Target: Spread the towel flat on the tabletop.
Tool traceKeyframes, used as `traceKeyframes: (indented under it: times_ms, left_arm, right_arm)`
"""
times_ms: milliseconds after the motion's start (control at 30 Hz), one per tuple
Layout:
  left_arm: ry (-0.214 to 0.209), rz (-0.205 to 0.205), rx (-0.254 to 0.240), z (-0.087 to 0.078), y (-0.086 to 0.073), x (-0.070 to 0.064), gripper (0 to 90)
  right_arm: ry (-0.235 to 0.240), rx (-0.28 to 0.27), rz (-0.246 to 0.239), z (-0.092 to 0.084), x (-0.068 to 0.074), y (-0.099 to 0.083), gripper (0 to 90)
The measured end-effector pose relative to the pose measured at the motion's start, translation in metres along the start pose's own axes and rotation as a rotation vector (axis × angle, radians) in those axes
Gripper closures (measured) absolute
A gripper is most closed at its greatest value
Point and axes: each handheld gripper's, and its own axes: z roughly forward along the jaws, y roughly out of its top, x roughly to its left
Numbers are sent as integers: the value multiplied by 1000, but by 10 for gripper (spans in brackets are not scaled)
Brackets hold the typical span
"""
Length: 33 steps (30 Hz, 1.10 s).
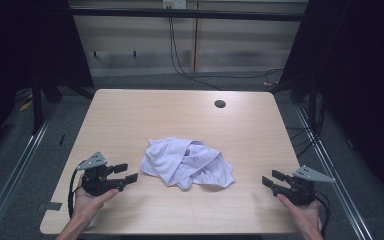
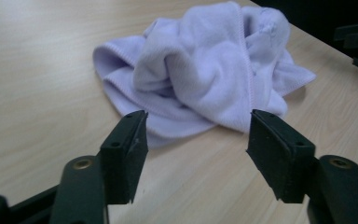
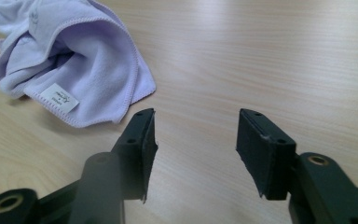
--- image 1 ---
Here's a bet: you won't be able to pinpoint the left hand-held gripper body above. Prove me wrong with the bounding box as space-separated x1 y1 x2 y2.
76 151 128 197

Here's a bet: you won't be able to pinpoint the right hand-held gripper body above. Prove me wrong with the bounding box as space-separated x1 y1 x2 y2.
279 164 337 207

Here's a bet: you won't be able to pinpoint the white printed towel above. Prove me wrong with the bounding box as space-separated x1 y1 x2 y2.
140 136 236 191

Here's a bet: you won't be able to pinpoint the person's right hand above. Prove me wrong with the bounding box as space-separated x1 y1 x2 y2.
275 194 323 235

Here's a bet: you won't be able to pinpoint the person's left hand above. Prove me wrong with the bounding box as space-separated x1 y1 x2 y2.
69 176 120 231

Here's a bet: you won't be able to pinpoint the black metal stand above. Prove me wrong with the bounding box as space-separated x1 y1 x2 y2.
268 71 319 136
29 74 96 136

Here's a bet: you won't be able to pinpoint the yellow object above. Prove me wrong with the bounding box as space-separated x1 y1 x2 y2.
18 99 34 112

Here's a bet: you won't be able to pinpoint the black curtain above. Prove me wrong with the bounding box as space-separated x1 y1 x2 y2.
0 0 95 164
278 0 384 209

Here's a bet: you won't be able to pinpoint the black horizontal bar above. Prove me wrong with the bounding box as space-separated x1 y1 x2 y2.
69 7 309 23

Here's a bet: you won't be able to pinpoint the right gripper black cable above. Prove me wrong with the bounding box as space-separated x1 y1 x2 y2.
314 191 332 240

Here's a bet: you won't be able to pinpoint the aluminium floor rail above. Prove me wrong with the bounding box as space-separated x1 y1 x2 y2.
293 103 375 240
0 101 61 240

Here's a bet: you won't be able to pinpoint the black floor cables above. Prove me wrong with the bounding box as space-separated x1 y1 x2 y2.
285 96 326 160

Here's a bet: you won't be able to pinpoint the black wall cable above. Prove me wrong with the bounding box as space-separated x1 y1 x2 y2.
168 7 285 92

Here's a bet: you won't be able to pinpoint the white wall socket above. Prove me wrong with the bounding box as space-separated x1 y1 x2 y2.
162 0 188 10

